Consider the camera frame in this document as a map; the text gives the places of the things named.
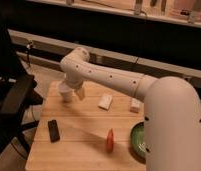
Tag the orange carrot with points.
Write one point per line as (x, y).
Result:
(110, 141)

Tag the black chair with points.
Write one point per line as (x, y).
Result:
(16, 94)

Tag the white rectangular block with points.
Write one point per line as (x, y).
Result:
(105, 101)

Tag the wooden table board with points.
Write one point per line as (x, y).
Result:
(83, 129)

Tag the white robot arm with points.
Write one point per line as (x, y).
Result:
(172, 110)

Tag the green ceramic bowl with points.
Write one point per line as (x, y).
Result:
(137, 139)

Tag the black phone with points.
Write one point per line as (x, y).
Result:
(53, 131)

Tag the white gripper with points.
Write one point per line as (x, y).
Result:
(80, 92)

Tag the small white bottle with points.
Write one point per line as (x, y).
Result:
(135, 105)

